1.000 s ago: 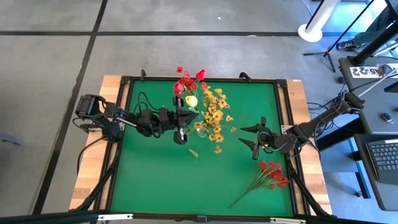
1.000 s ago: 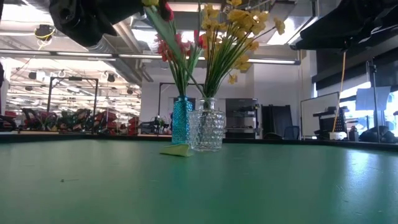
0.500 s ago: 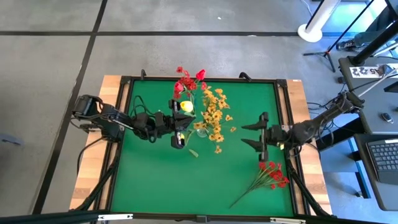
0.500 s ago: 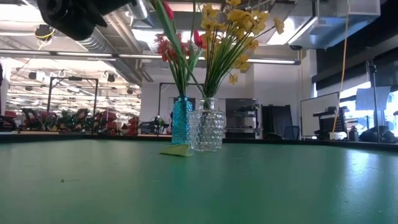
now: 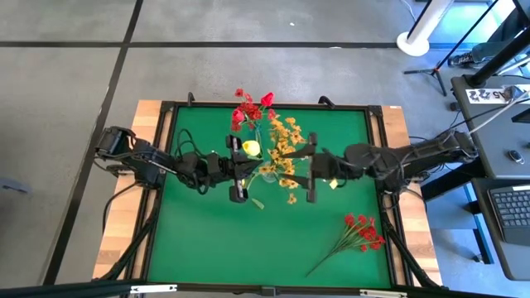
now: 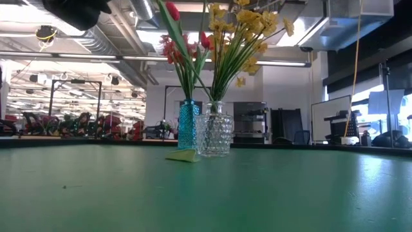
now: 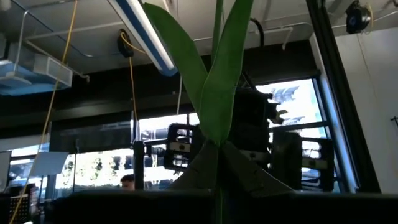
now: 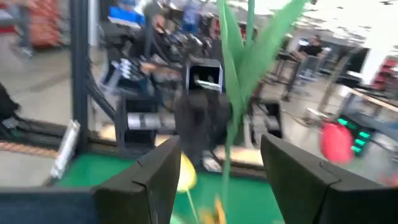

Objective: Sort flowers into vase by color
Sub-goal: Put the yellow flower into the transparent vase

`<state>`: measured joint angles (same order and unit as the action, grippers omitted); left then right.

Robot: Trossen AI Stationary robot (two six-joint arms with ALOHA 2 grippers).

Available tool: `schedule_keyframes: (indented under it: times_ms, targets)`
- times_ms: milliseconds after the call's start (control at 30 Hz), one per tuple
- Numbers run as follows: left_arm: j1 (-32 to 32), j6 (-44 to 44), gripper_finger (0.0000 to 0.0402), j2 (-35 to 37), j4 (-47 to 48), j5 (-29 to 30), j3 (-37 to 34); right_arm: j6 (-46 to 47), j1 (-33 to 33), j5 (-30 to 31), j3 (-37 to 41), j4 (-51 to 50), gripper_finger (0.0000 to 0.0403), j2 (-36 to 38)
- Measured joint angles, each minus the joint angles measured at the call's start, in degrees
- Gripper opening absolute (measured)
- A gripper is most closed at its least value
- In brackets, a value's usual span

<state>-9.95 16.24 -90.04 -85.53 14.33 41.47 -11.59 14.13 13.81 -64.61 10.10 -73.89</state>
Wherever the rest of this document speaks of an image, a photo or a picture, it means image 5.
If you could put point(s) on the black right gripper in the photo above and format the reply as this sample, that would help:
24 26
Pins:
331 167

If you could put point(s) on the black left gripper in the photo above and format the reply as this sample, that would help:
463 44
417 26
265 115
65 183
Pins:
219 169

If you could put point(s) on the yellow tulip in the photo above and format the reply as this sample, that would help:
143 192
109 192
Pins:
251 147

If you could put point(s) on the clear glass vase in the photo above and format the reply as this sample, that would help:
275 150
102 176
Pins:
269 176

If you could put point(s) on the blue glass vase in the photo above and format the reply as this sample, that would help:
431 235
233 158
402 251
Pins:
258 134

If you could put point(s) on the red flower bunch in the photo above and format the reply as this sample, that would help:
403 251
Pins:
366 232
250 109

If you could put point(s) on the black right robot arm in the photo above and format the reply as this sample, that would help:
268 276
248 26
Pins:
406 161

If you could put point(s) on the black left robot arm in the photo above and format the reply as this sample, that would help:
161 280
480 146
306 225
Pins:
145 159

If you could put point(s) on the loose green leaf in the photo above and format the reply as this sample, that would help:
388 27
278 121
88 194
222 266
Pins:
258 203

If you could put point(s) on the black clamp hook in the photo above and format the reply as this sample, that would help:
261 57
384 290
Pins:
327 101
191 99

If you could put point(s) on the green table mat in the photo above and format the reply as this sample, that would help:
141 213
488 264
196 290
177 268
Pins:
207 248

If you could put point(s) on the black tripod stand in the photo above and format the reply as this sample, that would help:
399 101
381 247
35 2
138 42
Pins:
435 71

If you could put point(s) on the white pole with round base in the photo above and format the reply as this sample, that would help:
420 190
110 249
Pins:
414 43

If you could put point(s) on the person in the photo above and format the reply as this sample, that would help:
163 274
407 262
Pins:
463 61

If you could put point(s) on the white handwritten label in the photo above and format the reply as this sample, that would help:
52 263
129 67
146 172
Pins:
484 95

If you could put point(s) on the dark grey side desk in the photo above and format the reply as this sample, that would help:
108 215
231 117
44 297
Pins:
488 256

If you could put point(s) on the black key fob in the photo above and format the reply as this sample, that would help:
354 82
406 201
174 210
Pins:
515 156

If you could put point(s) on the black keyboard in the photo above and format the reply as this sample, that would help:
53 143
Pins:
513 207

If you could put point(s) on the thick black stand pole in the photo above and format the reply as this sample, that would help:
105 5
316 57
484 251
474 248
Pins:
501 58

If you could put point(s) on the grey floor object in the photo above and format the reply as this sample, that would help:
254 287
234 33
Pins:
14 187

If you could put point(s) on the black aluminium table frame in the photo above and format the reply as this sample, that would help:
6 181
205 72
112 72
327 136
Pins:
207 286

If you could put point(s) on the silver aluminium bracket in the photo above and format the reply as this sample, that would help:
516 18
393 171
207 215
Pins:
383 293
153 289

